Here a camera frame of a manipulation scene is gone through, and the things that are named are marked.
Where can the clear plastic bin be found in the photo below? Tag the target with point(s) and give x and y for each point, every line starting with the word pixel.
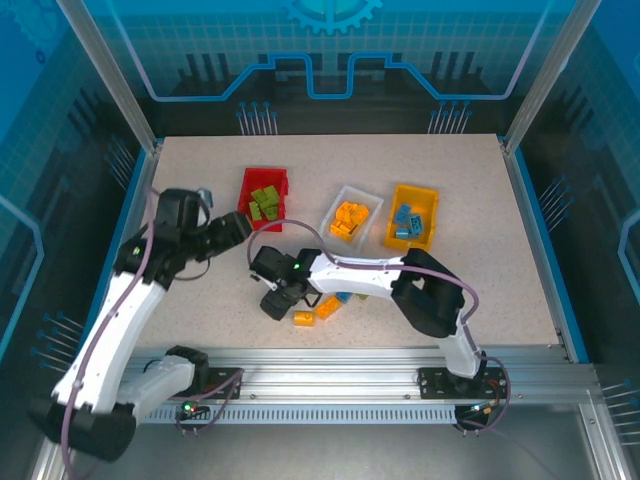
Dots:
pixel 345 241

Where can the orange lego brick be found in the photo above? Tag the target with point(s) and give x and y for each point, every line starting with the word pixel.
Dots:
pixel 356 228
pixel 361 214
pixel 327 307
pixel 340 227

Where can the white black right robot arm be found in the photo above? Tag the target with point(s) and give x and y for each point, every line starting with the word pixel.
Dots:
pixel 350 277

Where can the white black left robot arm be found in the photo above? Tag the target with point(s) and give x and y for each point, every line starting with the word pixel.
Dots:
pixel 127 320

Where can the red plastic bin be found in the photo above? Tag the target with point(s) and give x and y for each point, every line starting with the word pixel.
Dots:
pixel 265 226

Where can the blue table edge trim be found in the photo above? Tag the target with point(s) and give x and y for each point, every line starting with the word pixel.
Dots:
pixel 134 190
pixel 548 250

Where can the yellow plastic bin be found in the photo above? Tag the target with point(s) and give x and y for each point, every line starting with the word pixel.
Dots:
pixel 407 244

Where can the small black LED module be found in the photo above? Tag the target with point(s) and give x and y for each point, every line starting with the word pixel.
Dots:
pixel 477 410
pixel 189 411

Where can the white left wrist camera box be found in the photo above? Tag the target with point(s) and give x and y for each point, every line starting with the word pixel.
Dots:
pixel 204 197

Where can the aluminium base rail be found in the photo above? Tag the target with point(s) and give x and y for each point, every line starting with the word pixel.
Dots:
pixel 325 375

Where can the aluminium frame post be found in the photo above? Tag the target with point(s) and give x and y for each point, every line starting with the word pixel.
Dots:
pixel 550 75
pixel 110 75

